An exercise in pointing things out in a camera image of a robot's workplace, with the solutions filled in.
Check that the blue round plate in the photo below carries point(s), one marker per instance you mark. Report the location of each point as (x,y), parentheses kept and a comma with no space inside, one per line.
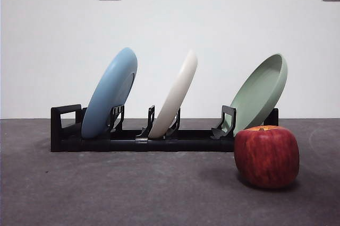
(106,96)

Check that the red apple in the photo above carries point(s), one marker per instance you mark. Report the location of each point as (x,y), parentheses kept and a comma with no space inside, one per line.
(267,157)

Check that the white round plate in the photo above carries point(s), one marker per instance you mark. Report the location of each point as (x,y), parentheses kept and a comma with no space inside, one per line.
(175,96)

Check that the black plate rack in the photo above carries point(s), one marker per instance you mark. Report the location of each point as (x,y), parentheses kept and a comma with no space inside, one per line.
(186,145)

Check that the green round plate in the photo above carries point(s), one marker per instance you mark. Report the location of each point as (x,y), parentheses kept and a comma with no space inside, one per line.
(257,96)

